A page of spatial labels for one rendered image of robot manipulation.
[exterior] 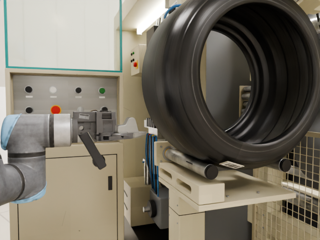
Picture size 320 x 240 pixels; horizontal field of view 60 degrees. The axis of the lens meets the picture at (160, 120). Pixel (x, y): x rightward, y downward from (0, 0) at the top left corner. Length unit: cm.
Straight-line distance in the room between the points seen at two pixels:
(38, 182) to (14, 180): 9
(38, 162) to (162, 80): 39
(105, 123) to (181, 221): 67
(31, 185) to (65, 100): 79
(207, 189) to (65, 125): 44
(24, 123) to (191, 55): 46
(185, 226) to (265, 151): 57
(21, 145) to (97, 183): 80
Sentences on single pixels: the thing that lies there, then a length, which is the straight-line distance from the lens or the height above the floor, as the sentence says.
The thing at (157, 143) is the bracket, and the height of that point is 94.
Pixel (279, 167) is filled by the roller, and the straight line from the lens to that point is 102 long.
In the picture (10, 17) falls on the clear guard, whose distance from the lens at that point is 154.
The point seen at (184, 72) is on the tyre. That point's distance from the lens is 75.
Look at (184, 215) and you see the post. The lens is 129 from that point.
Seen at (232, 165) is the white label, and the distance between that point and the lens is 86.
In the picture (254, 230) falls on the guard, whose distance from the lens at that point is 153.
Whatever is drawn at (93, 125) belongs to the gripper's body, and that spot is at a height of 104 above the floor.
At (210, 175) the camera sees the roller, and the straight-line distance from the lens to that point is 85.
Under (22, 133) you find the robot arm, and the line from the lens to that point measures 76.
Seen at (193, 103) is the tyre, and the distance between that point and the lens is 76.
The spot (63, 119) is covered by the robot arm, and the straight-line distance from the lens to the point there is 77.
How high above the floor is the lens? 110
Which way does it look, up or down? 3 degrees down
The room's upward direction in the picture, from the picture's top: straight up
